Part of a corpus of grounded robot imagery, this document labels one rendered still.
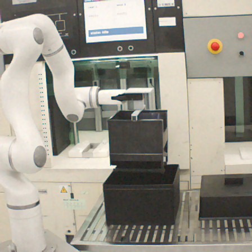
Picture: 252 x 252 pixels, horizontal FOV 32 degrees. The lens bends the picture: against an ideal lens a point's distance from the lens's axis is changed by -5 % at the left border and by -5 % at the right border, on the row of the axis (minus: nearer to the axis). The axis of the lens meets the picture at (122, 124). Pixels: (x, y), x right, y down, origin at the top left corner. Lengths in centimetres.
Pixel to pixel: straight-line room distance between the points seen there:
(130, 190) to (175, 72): 59
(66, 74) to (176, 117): 58
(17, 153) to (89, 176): 83
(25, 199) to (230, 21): 118
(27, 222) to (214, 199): 72
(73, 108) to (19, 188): 40
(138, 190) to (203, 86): 61
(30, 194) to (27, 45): 49
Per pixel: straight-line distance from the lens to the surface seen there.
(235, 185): 189
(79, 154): 242
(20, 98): 148
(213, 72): 206
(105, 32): 210
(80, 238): 172
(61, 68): 170
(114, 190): 175
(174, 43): 206
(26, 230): 157
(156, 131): 170
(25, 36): 144
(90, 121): 311
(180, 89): 203
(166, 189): 172
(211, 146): 212
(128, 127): 171
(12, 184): 155
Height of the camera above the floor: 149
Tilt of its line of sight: 11 degrees down
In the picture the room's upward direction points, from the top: 4 degrees counter-clockwise
